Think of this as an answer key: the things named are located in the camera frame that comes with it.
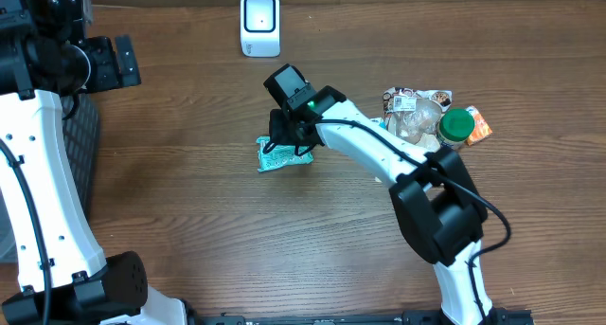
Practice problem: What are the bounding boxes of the light green wet wipes pack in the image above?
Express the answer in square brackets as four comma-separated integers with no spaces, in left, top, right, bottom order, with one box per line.
[256,136,313,172]

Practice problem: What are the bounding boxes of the brown white snack pouch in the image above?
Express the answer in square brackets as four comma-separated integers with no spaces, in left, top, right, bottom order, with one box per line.
[383,87,453,152]

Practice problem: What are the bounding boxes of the green lid seasoning jar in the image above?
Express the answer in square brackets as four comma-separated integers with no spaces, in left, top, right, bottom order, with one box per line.
[437,109,475,150]

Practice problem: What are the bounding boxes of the orange tissue pack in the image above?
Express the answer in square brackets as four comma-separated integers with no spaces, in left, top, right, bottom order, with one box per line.
[466,105,492,146]

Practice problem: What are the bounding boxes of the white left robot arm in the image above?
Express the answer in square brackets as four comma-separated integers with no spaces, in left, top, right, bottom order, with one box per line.
[1,0,198,324]

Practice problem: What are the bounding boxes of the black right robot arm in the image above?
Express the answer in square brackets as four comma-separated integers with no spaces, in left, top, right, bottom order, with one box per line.
[263,64,493,324]

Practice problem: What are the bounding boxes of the white barcode scanner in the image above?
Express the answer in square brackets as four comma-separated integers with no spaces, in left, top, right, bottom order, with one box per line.
[240,0,280,58]

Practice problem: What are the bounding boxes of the grey plastic mesh basket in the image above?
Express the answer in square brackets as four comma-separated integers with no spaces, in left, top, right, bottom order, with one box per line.
[1,94,100,264]

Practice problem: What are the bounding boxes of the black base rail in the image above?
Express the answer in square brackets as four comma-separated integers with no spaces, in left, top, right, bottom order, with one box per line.
[194,308,535,325]

